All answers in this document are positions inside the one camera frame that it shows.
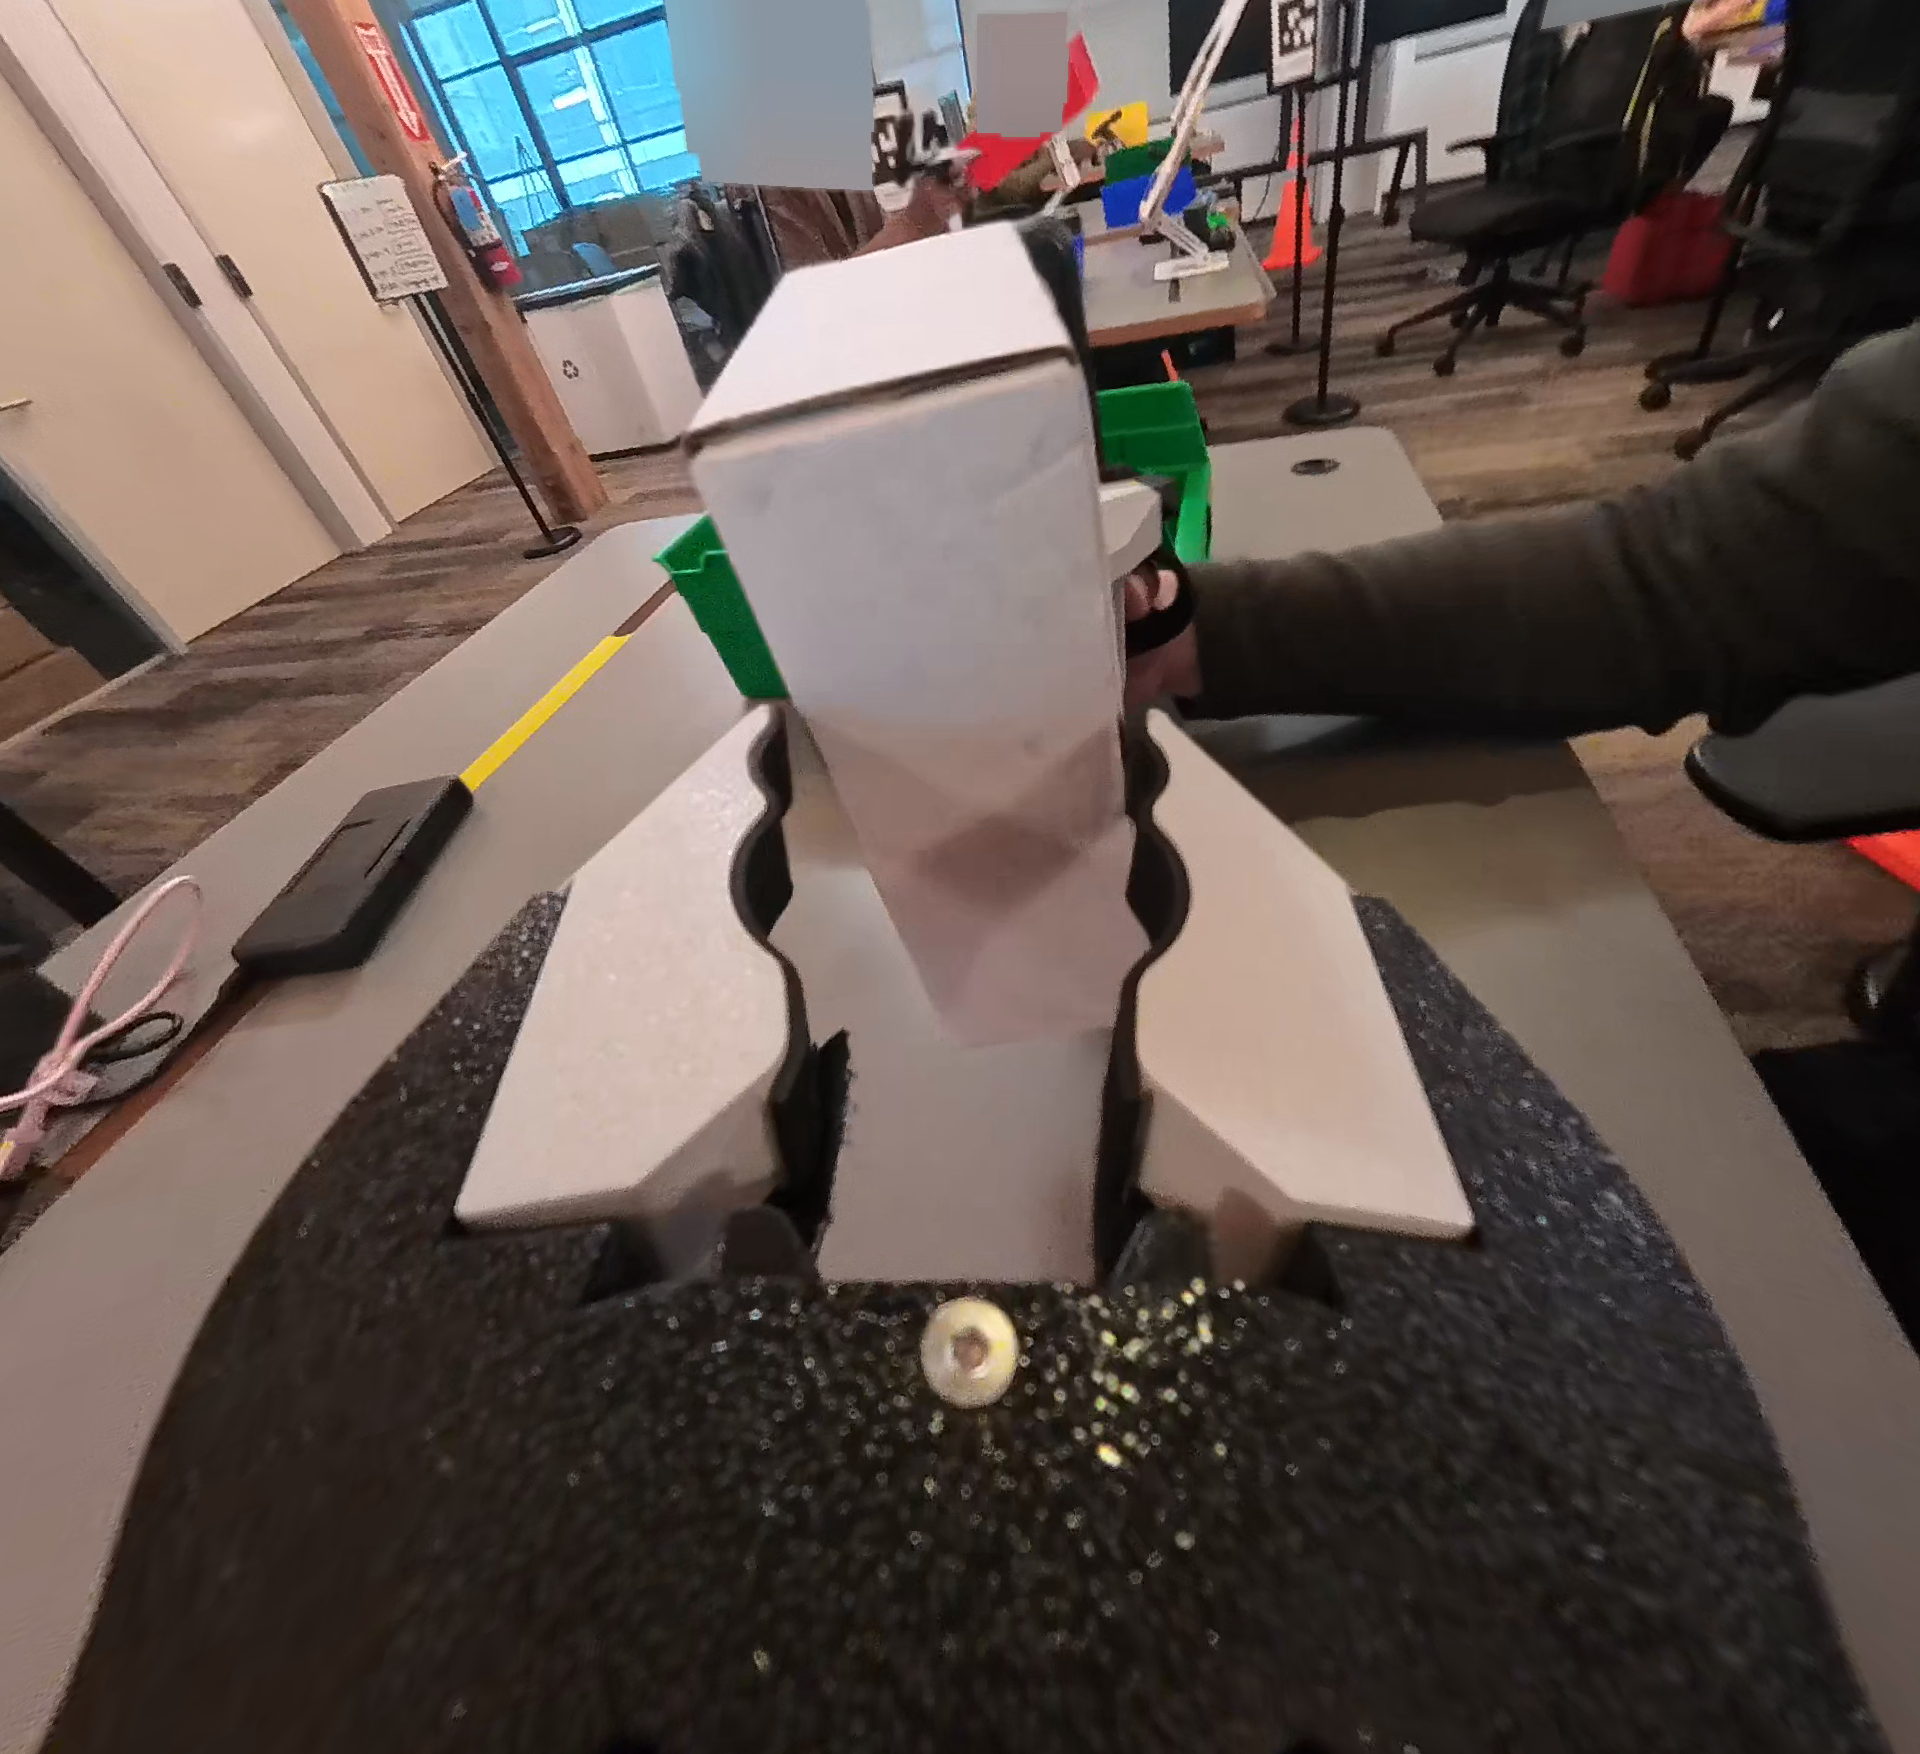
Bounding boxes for black and white marker sign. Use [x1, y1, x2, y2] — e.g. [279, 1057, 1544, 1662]
[1269, 0, 1360, 95]

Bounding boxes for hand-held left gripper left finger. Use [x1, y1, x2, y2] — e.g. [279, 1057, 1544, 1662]
[455, 709, 852, 1283]

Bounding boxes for orange traffic cone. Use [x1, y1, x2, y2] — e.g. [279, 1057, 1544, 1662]
[1261, 113, 1326, 277]

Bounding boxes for red fire extinguisher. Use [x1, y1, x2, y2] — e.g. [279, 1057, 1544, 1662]
[434, 159, 522, 297]

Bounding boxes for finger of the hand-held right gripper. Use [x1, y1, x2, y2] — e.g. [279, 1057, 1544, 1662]
[1102, 477, 1170, 580]

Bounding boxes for beige double door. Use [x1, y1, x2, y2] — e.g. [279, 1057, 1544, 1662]
[0, 0, 506, 658]

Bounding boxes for large grid window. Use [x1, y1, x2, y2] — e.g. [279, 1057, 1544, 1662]
[367, 0, 661, 259]

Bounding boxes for black power bank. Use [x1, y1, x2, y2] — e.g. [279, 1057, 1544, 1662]
[234, 774, 478, 973]

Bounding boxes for tilted white instruction board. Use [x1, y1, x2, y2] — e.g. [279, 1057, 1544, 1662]
[1145, 0, 1275, 227]

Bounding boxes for white recycling bin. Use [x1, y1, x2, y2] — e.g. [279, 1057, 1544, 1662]
[512, 265, 710, 462]

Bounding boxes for black office chair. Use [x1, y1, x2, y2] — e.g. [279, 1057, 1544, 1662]
[1379, 0, 1623, 381]
[1638, 0, 1920, 456]

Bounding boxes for red bag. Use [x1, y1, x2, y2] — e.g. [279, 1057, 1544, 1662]
[1596, 186, 1746, 310]

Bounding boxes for whiteboard sign stand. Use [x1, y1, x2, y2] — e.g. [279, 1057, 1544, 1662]
[320, 170, 592, 559]

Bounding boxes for black stanchion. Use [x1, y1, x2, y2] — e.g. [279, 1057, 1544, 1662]
[1282, 83, 1364, 426]

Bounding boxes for grey work table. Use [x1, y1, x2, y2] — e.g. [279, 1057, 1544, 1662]
[1074, 214, 1280, 350]

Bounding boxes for person's right forearm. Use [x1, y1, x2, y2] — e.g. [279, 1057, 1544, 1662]
[1195, 329, 1920, 741]

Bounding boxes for small red storage bin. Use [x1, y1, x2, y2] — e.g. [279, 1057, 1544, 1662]
[956, 37, 1102, 197]

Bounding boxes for person's right hand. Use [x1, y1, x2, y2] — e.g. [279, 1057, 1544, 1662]
[1127, 576, 1208, 723]

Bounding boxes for white cardboard box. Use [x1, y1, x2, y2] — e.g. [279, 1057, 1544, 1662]
[687, 218, 1137, 1049]

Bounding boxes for wooden post with red signs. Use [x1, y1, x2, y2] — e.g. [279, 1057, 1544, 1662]
[202, 0, 612, 530]

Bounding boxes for green plastic bin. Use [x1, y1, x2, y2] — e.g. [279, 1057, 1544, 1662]
[658, 381, 1214, 703]

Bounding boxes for black chair armrest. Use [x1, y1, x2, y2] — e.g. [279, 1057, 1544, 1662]
[1683, 669, 1920, 845]

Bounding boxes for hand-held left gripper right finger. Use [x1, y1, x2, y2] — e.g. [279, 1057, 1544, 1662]
[1102, 709, 1477, 1290]

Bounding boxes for pink cable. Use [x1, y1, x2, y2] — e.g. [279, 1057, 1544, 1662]
[0, 875, 205, 1177]

